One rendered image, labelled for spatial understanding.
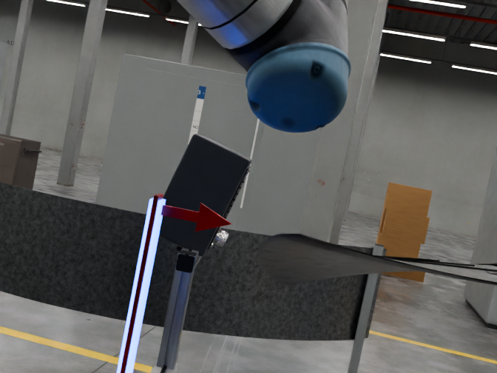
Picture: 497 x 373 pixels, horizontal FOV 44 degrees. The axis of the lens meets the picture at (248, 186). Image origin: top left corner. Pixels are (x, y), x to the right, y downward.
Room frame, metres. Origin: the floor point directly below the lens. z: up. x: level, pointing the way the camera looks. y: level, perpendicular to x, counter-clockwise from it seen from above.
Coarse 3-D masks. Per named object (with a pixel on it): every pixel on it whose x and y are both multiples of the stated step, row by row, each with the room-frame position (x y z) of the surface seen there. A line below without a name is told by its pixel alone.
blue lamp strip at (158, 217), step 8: (160, 200) 0.50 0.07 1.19; (160, 208) 0.50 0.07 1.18; (160, 216) 0.50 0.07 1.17; (160, 224) 0.51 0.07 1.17; (152, 232) 0.49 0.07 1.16; (152, 240) 0.49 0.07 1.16; (152, 248) 0.49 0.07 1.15; (152, 256) 0.50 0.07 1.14; (152, 264) 0.51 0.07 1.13; (144, 272) 0.49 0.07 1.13; (144, 280) 0.49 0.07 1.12; (144, 288) 0.49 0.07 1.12; (144, 296) 0.50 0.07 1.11; (144, 304) 0.51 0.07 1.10; (136, 320) 0.49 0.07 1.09; (136, 328) 0.49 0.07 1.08; (136, 336) 0.50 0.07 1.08; (136, 344) 0.50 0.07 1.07; (128, 360) 0.49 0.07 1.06; (128, 368) 0.49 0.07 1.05
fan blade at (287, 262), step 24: (288, 240) 0.42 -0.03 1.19; (312, 240) 0.41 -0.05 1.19; (264, 264) 0.55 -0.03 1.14; (288, 264) 0.54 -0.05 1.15; (312, 264) 0.54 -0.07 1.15; (336, 264) 0.53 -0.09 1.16; (360, 264) 0.51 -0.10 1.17; (384, 264) 0.45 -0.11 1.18; (408, 264) 0.42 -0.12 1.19; (432, 264) 0.48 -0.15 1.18; (456, 264) 0.50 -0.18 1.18; (480, 264) 0.54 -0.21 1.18
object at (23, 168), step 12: (0, 144) 6.70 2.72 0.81; (12, 144) 6.70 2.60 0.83; (24, 144) 6.77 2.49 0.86; (36, 144) 7.04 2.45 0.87; (0, 156) 6.71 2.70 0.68; (12, 156) 6.70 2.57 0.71; (24, 156) 6.81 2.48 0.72; (36, 156) 7.09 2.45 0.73; (0, 168) 6.70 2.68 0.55; (12, 168) 6.69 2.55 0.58; (24, 168) 6.86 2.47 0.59; (0, 180) 6.70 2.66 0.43; (12, 180) 6.68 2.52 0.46; (24, 180) 6.91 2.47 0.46
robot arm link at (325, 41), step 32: (192, 0) 0.42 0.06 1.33; (224, 0) 0.41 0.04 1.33; (256, 0) 0.42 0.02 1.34; (288, 0) 0.43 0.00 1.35; (320, 0) 0.48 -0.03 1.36; (224, 32) 0.44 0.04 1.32; (256, 32) 0.43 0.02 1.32; (288, 32) 0.44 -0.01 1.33; (320, 32) 0.45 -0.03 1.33; (256, 64) 0.45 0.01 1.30; (288, 64) 0.43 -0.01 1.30; (320, 64) 0.43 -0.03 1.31; (256, 96) 0.45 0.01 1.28; (288, 96) 0.45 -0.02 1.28; (320, 96) 0.44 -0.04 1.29; (288, 128) 0.47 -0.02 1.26
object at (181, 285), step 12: (180, 252) 1.02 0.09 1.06; (192, 252) 1.04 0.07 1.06; (180, 276) 1.02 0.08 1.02; (192, 276) 1.04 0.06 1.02; (180, 288) 1.03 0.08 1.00; (180, 300) 1.02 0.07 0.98; (168, 312) 1.02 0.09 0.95; (180, 312) 1.02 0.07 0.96; (168, 324) 1.02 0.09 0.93; (180, 324) 1.02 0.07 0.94; (168, 336) 1.02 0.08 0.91; (180, 336) 1.04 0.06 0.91; (168, 348) 1.03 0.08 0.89; (168, 360) 1.02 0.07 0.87
